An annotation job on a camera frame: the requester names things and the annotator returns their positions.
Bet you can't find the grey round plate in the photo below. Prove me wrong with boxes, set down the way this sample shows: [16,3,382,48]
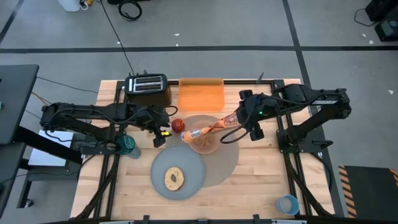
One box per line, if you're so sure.
[150,145,206,201]

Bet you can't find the long black floor cable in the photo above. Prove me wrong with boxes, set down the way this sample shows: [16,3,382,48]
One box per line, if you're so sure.
[99,0,136,77]

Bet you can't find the pink bowl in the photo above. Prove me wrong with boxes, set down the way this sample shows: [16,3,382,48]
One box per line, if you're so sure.
[188,126,222,156]

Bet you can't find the teal faceted plastic cup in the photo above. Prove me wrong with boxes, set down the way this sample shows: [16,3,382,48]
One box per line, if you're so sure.
[117,134,141,159]

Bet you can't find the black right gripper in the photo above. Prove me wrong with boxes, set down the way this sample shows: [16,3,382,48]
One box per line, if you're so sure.
[236,89,274,141]

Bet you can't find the bagel half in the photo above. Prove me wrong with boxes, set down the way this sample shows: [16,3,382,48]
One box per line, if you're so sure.
[164,166,185,192]

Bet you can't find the red yellow apple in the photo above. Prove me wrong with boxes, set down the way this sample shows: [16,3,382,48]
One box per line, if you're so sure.
[171,118,186,134]

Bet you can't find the colourful cereal box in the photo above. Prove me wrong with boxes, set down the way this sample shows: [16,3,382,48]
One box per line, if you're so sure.
[180,111,243,144]

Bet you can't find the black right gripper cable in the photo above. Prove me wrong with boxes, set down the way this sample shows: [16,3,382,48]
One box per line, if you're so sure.
[220,102,259,145]

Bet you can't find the black aluminium table frame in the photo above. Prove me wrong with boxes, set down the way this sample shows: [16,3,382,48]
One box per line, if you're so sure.
[74,79,335,224]

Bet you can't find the black desk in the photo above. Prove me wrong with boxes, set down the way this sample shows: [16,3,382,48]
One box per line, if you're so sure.
[0,64,40,146]

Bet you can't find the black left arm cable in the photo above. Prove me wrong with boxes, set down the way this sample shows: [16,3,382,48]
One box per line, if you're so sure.
[160,105,179,118]

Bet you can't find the black rolling stand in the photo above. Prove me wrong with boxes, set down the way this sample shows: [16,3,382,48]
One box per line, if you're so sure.
[17,161,82,209]

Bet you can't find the oat ring cereal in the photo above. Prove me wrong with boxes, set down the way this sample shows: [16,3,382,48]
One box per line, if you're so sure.
[194,134,217,151]

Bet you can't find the black equipment case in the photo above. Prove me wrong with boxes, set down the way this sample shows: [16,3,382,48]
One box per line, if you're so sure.
[374,17,398,42]
[365,0,398,22]

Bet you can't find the coiled black cable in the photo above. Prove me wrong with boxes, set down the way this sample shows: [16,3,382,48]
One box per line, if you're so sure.
[118,0,143,22]

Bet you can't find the hazard striped black mat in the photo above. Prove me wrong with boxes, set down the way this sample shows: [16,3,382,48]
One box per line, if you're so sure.
[338,164,398,218]

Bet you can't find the black toaster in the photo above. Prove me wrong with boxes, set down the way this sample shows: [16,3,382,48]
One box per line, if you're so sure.
[124,73,172,109]

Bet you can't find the white paper sheet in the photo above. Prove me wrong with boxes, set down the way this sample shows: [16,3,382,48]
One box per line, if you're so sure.
[27,129,75,167]

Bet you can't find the grey round placemat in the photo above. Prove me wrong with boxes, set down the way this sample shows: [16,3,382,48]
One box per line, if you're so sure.
[165,114,240,188]

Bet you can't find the black diagonal beam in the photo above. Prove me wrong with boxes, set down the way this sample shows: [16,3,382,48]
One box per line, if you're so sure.
[14,126,83,164]

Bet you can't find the white container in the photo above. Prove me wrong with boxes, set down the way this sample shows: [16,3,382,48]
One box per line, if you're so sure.
[57,0,82,12]

